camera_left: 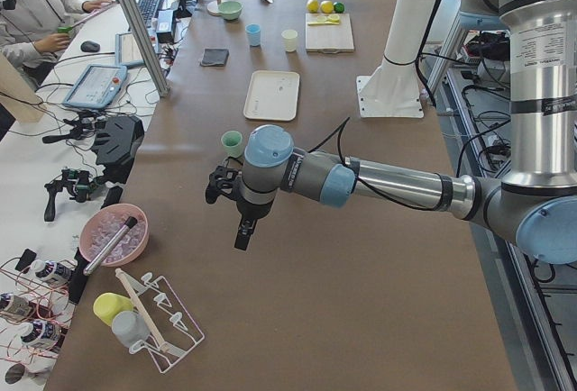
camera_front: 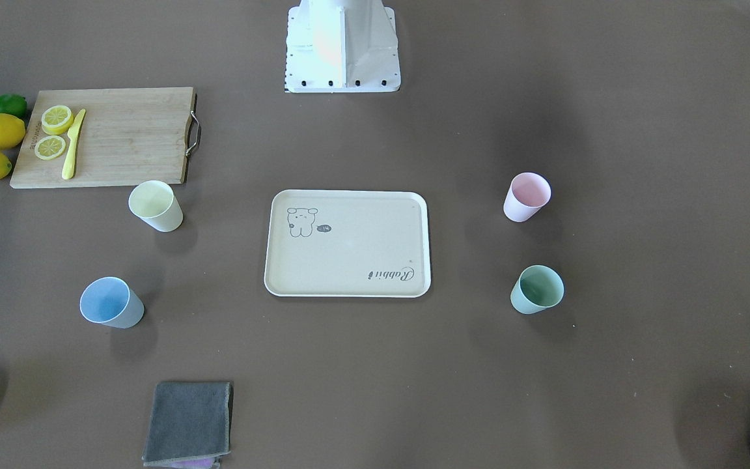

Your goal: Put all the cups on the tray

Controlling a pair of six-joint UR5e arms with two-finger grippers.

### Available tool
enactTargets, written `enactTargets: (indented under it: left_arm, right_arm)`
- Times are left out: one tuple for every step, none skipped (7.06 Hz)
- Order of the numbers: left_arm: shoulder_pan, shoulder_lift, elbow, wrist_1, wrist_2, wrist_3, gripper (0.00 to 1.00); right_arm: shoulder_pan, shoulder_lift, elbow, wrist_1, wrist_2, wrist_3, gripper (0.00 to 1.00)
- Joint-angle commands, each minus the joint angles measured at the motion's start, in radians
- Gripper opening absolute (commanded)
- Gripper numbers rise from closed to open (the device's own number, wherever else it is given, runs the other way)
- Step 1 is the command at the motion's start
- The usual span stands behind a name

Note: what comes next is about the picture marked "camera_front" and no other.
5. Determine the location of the light blue cup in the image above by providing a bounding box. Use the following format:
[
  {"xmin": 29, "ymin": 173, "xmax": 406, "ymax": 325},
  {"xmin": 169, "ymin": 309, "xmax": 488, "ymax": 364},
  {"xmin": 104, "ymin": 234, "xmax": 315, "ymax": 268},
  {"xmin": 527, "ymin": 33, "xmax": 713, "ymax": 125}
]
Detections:
[{"xmin": 79, "ymin": 277, "xmax": 144, "ymax": 329}]

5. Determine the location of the yellow plastic knife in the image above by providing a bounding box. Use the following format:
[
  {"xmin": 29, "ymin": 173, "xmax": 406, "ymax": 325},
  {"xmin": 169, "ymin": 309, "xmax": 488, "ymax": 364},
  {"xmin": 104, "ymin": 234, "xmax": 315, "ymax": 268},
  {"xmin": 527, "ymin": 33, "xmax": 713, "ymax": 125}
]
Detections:
[{"xmin": 61, "ymin": 109, "xmax": 87, "ymax": 179}]

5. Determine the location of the cream yellow cup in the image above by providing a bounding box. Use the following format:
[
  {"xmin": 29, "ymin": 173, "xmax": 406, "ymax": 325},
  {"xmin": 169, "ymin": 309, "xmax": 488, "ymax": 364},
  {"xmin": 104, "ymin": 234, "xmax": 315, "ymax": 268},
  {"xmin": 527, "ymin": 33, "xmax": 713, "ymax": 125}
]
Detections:
[{"xmin": 128, "ymin": 180, "xmax": 184, "ymax": 233}]

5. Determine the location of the wooden cutting board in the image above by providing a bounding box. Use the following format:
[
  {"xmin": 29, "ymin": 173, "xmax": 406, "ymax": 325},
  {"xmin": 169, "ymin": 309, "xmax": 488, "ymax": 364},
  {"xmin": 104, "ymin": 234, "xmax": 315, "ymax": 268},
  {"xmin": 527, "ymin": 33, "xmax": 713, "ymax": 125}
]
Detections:
[{"xmin": 10, "ymin": 87, "xmax": 200, "ymax": 189}]

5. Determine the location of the lemon half lower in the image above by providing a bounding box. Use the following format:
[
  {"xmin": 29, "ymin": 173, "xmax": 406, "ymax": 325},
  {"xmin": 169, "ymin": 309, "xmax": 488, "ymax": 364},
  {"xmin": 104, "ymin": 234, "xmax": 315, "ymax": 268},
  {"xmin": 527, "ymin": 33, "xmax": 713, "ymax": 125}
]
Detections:
[{"xmin": 33, "ymin": 135, "xmax": 68, "ymax": 161}]

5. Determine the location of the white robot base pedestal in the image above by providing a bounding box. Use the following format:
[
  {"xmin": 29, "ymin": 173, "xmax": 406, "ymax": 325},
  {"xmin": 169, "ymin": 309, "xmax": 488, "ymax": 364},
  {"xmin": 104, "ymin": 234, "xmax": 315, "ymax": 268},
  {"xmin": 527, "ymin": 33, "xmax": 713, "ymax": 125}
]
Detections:
[{"xmin": 284, "ymin": 1, "xmax": 402, "ymax": 93}]

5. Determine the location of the green lime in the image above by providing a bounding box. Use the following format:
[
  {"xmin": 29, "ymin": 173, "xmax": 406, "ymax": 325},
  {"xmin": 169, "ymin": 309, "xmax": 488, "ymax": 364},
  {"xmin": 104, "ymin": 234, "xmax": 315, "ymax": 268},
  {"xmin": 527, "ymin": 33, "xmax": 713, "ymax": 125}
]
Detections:
[{"xmin": 0, "ymin": 93, "xmax": 29, "ymax": 119}]

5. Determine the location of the pink cup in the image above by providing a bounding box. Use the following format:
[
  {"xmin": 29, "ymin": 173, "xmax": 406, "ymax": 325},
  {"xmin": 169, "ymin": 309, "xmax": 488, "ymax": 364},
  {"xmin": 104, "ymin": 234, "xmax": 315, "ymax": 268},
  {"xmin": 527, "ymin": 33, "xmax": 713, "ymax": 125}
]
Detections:
[{"xmin": 503, "ymin": 172, "xmax": 551, "ymax": 222}]

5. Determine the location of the mint green cup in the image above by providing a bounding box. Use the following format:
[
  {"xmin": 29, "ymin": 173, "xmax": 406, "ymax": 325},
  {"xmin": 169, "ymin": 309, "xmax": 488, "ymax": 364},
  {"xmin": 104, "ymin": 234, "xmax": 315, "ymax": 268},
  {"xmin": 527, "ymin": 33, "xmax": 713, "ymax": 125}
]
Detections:
[{"xmin": 510, "ymin": 265, "xmax": 565, "ymax": 315}]

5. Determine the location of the beige rabbit tray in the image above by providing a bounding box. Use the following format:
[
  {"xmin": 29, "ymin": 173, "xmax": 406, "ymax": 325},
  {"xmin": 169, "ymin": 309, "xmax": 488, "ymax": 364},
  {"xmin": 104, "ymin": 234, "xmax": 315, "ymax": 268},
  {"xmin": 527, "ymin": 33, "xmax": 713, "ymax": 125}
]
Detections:
[{"xmin": 263, "ymin": 189, "xmax": 432, "ymax": 298}]

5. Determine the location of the lemon half upper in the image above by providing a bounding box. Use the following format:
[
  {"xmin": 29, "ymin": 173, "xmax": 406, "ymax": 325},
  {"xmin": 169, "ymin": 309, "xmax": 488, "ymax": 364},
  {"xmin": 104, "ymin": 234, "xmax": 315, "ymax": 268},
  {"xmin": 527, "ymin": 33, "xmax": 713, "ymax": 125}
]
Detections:
[{"xmin": 40, "ymin": 105, "xmax": 75, "ymax": 135}]

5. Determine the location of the lemon half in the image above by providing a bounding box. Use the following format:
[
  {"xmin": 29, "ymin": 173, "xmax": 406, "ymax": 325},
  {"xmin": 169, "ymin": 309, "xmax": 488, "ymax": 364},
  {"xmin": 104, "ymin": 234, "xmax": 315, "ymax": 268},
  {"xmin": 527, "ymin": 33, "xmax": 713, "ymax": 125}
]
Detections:
[
  {"xmin": 40, "ymin": 105, "xmax": 75, "ymax": 135},
  {"xmin": 33, "ymin": 135, "xmax": 68, "ymax": 161}
]

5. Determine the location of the grey folded cloth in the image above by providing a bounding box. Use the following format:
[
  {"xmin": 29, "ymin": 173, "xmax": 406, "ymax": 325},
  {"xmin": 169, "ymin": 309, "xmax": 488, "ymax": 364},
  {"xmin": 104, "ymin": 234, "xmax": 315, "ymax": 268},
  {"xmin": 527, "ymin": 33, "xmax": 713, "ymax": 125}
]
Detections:
[{"xmin": 142, "ymin": 381, "xmax": 232, "ymax": 468}]

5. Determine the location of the whole lemon upper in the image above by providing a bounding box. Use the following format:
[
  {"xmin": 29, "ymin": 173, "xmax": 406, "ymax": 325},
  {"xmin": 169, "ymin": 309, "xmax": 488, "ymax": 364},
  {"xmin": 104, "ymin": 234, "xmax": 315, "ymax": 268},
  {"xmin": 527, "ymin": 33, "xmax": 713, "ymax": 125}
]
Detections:
[{"xmin": 0, "ymin": 113, "xmax": 26, "ymax": 150}]

